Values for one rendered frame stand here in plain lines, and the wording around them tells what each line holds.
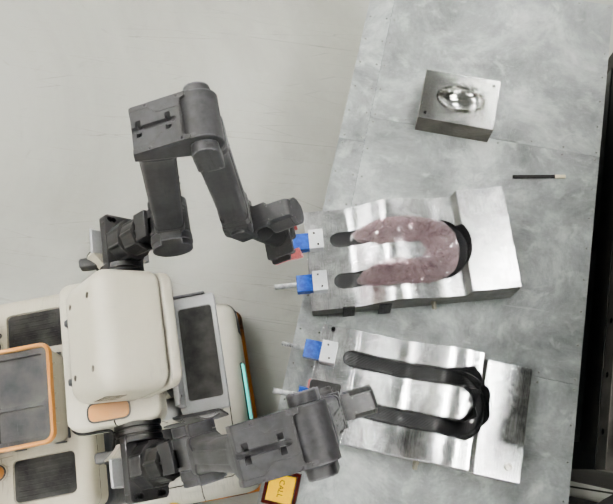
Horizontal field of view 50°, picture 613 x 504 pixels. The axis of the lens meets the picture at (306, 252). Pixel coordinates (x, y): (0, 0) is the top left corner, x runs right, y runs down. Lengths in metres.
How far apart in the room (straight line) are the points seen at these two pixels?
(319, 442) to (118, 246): 0.65
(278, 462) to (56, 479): 0.97
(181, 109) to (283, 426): 0.45
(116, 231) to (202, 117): 0.46
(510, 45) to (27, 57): 2.08
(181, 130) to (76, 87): 2.15
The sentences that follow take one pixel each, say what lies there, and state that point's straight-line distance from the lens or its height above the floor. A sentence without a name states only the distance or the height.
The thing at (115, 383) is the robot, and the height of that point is 1.38.
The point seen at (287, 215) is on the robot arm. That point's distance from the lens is 1.28.
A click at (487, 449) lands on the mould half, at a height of 0.86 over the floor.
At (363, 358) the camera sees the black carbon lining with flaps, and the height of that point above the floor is 0.88.
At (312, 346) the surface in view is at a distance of 1.53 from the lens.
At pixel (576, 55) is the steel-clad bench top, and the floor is 0.80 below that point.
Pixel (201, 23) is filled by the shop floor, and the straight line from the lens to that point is 3.09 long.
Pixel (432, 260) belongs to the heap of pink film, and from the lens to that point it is 1.61.
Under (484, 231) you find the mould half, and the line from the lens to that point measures 1.64.
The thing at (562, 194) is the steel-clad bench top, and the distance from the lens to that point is 1.86.
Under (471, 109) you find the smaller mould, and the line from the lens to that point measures 1.85.
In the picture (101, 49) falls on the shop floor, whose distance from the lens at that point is 3.13.
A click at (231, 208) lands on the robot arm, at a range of 1.19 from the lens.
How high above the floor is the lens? 2.41
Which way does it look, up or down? 72 degrees down
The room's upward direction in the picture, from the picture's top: 6 degrees counter-clockwise
